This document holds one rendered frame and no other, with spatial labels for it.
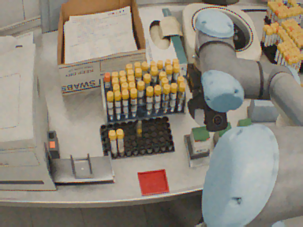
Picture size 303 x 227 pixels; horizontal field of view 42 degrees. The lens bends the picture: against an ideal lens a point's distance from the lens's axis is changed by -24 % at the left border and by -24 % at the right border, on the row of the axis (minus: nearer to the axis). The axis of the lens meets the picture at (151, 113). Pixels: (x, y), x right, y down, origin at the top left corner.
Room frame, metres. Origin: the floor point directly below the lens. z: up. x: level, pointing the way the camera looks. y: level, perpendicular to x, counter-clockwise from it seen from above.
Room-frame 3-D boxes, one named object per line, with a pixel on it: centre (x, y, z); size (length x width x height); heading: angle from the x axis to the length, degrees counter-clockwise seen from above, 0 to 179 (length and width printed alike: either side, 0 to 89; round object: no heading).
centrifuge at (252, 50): (0.90, -0.20, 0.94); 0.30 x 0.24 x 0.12; 3
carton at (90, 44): (0.88, 0.16, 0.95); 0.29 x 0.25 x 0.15; 12
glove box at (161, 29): (0.90, -0.02, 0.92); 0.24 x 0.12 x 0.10; 12
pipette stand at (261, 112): (0.68, -0.32, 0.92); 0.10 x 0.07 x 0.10; 94
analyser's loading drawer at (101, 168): (0.48, 0.18, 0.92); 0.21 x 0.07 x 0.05; 102
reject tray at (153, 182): (0.48, -0.01, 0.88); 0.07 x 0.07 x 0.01; 12
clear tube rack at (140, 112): (0.71, 0.02, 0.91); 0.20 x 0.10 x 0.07; 102
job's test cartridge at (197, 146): (0.58, -0.12, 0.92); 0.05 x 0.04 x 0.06; 12
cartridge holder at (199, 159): (0.58, -0.12, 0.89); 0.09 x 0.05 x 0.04; 12
